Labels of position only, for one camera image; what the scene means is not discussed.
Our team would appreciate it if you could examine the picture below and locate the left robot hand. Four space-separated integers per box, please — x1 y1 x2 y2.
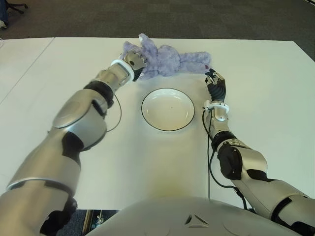
122 50 148 82

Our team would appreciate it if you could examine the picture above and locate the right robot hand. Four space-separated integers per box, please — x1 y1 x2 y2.
204 69 226 103

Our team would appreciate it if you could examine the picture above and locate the purple plush doll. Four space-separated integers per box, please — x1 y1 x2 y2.
122 33 212 81

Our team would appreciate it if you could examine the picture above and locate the white plate black rim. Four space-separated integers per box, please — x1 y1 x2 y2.
141 88 195 132

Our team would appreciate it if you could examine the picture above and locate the black office chair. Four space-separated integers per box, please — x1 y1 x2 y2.
6 0 29 14

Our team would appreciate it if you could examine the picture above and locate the silver robot torso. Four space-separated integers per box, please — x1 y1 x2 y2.
86 196 303 236

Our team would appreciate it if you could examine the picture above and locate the chrome stand under table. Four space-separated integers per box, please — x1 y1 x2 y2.
82 209 121 231

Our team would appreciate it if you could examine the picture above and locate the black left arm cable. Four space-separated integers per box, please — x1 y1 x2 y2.
105 94 122 133

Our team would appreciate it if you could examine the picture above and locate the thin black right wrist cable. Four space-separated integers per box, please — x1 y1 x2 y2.
202 109 211 199

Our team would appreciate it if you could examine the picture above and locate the thick black right elbow cable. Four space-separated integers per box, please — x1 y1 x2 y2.
210 149 248 210

